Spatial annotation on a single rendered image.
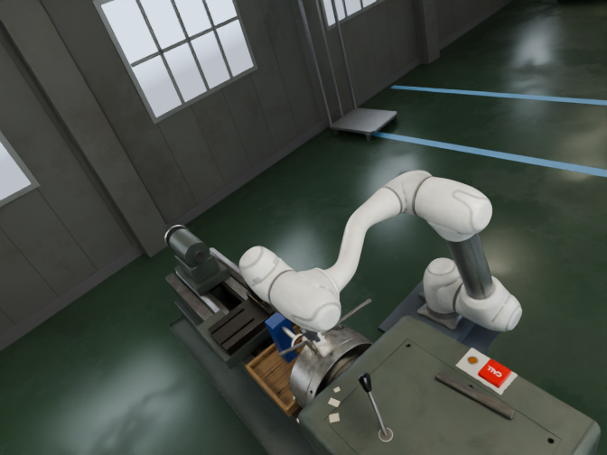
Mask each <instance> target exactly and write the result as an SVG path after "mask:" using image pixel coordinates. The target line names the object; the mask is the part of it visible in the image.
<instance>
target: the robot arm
mask: <svg viewBox="0 0 607 455"><path fill-rule="evenodd" d="M401 213H405V214H408V215H413V216H417V217H419V218H423V219H424V220H426V221H427V223H428V224H429V225H430V226H431V227H432V228H433V229H434V230H435V231H436V232H437V233H438V234H439V235H440V236H441V237H442V238H444V239H445V240H446V242H447V245H448V246H449V249H450V251H451V254H452V256H453V260H454V261H453V260H451V259H448V258H437V259H435V260H434V261H433V262H431V264H430V265H429V266H428V267H427V268H426V269H425V274H424V292H420V293H419V295H418V297H419V298H420V299H422V300H423V301H424V302H425V304H424V306H423V307H421V308H420V309H418V310H417V314H418V315H419V316H424V317H426V318H428V319H430V320H433V321H435V322H437V323H439V324H441V325H443V326H445V327H446V328H447V329H448V330H450V331H453V330H455V329H456V326H457V324H458V323H459V322H460V320H461V319H462V318H463V317H464V318H466V319H468V320H470V321H472V322H474V323H476V324H478V325H480V326H482V327H484V328H486V329H488V330H494V331H508V330H513V329H514V328H515V326H516V325H517V324H518V321H519V319H520V317H521V314H522V309H521V306H520V304H519V302H518V300H517V299H516V298H515V297H514V296H513V295H511V294H509V292H508V291H507V290H506V289H505V287H504V286H503V285H502V284H501V283H500V281H499V280H498V279H497V278H495V277H493V276H491V274H490V268H489V266H488V262H487V259H486V256H485V254H484V250H483V247H482V244H481V239H480V236H479V233H478V232H481V231H482V230H483V229H484V228H485V227H486V226H487V225H488V224H489V222H490V218H491V214H492V206H491V204H490V200H489V199H488V198H487V197H486V196H485V195H484V194H482V193H481V192H480V191H478V190H476V189H474V188H473V187H471V186H468V185H466V184H463V183H460V182H458V181H452V180H448V179H444V178H436V177H433V176H432V175H431V174H430V173H429V172H426V171H419V170H418V171H411V172H406V173H403V174H401V175H399V176H397V177H396V178H395V179H393V180H391V181H389V182H388V183H386V184H385V185H384V186H383V187H382V188H380V189H379V190H378V191H377V192H376V193H375V194H374V195H373V196H372V197H370V198H369V199H368V200H367V201H366V202H365V203H364V204H363V205H361V206H360V207H359V208H358V209H357V210H356V211H355V212H354V213H353V214H352V215H351V217H350V219H349V220H348V222H347V225H346V227H345V230H344V234H343V238H342V242H341V250H340V253H339V257H338V260H337V262H336V264H335V265H334V266H333V267H331V268H329V269H327V270H322V269H320V268H314V269H312V270H308V271H300V272H298V273H297V272H296V271H295V270H294V269H292V268H291V267H290V266H289V265H287V264H286V263H285V262H284V261H283V260H282V259H281V258H278V257H277V256H276V255H275V254H274V253H273V252H271V251H270V250H268V249H266V248H264V247H262V246H254V247H252V248H250V249H249V250H248V251H247V252H246V253H245V254H244V255H243V256H242V257H241V259H240V261H239V269H240V272H241V274H242V276H243V278H244V280H245V282H246V283H247V285H248V286H249V287H250V288H251V289H252V290H253V292H254V293H255V294H257V296H258V297H259V298H261V299H262V300H263V301H265V302H267V303H268V304H269V305H270V306H271V307H272V308H273V309H274V310H275V311H276V312H278V313H281V314H282V315H283V316H284V317H285V318H286V319H289V320H290V321H291V322H293V323H295V324H296V325H298V326H299V327H301V328H300V330H299V332H300V334H303V335H304V336H305V337H306V338H307V339H309V340H310V341H311V342H313V341H314V343H315V344H316V345H317V346H318V347H320V346H321V345H323V344H325V343H326V340H325V339H324V338H325V337H324V336H322V335H321V334H320V333H321V332H324V331H326V330H329V329H331V328H332V327H334V326H335V325H336V323H337V322H338V320H339V318H340V316H341V304H340V301H339V299H340V296H339V294H340V291H341V290H342V289H343V287H344V286H345V285H346V284H347V283H348V282H349V281H350V279H351V278H352V276H353V275H354V274H355V272H356V269H357V267H358V263H359V260H360V253H361V249H362V245H363V241H364V237H365V234H366V232H367V230H368V229H369V228H370V227H371V226H373V225H375V224H377V223H379V222H381V221H384V220H386V219H389V218H393V217H395V216H397V215H399V214H401Z"/></svg>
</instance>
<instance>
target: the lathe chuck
mask: <svg viewBox="0 0 607 455"><path fill-rule="evenodd" d="M339 327H340V328H343V330H337V331H336V330H331V331H329V332H328V333H326V334H325V335H324V337H325V338H324V339H325V340H326V343H325V344H323V345H321V346H320V348H321V352H320V354H319V355H317V356H313V355H312V351H311V350H310V349H309V348H308V347H307V346H305V347H304V349H303V350H302V352H301V353H300V355H299V356H298V358H297V359H296V361H295V363H294V367H293V370H292V373H291V377H290V391H291V392H292V393H294V396H295V397H294V400H295V401H296V402H297V403H298V404H299V405H301V407H302V408H303V409H304V407H305V406H306V396H307V391H308V388H309V385H310V383H311V381H312V378H313V375H314V373H315V372H316V370H317V368H318V367H319V365H320V364H321V363H322V362H323V361H324V359H326V357H327V356H328V355H329V354H330V353H331V352H332V351H333V350H335V349H336V348H337V347H338V346H339V345H341V344H342V343H344V342H346V341H348V340H350V339H355V338H364V339H367V338H365V337H364V336H362V335H361V334H360V333H358V332H357V331H356V330H355V329H353V328H352V327H350V326H348V325H342V324H341V325H339Z"/></svg>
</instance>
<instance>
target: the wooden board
mask: <svg viewBox="0 0 607 455"><path fill-rule="evenodd" d="M300 328H301V327H299V326H298V325H296V324H295V325H294V326H293V329H294V332H295V335H296V336H297V335H298V334H300V332H299V330H300ZM297 358H298V356H297V357H296V358H295V359H294V360H292V361H291V362H290V363H287V362H286V361H285V360H284V359H283V358H282V357H280V356H279V352H278V349H277V347H276V345H275V342H274V343H273V344H272V345H270V346H269V347H268V348H267V349H265V350H264V351H263V352H262V353H260V354H259V355H258V356H257V357H255V358H254V359H253V360H252V361H251V362H249V363H248V364H247V365H246V366H245V368H246V370H247V371H248V373H249V374H250V375H252V377H253V378H254V379H255V380H256V381H257V382H258V383H259V384H260V385H261V386H262V388H263V389H264V390H265V391H266V392H267V393H268V394H269V395H270V396H271V398H272V399H273V400H274V401H275V402H276V403H277V404H278V405H279V406H280V408H281V409H282V410H283V411H284V412H285V413H286V414H287V415H288V416H290V415H291V414H293V413H294V412H295V411H296V410H297V409H298V408H299V407H300V406H301V405H299V404H298V403H297V402H296V401H295V400H294V394H293V393H292V392H291V391H290V385H289V382H288V379H289V378H290V377H291V373H292V370H293V367H294V363H295V361H296V359H297Z"/></svg>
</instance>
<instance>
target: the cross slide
mask: <svg viewBox="0 0 607 455"><path fill-rule="evenodd" d="M252 307H253V308H252ZM267 319H269V317H268V316H267V315H266V314H265V313H264V312H262V311H261V310H260V309H259V308H258V307H257V306H256V305H255V304H254V303H253V302H252V301H250V300H249V299H246V300H245V301H244V302H242V303H241V304H240V305H239V306H238V307H236V308H235V309H234V310H232V311H231V312H229V313H228V314H227V315H225V316H224V317H223V318H221V319H220V320H218V321H217V322H216V323H214V324H213V325H212V326H210V327H209V328H208V331H209V333H210V335H211V336H212V337H213V338H214V339H215V340H216V341H217V342H218V343H219V344H220V345H221V347H222V348H223V349H224V350H225V351H226V352H227V353H228V354H229V355H230V356H231V355H232V354H233V353H235V352H236V351H237V350H238V349H240V348H241V347H242V346H244V345H245V344H246V343H247V342H248V341H250V340H251V339H252V338H254V337H255V336H256V335H257V334H258V333H259V332H260V331H261V330H263V329H264V328H265V327H266V324H265V321H266V320H267Z"/></svg>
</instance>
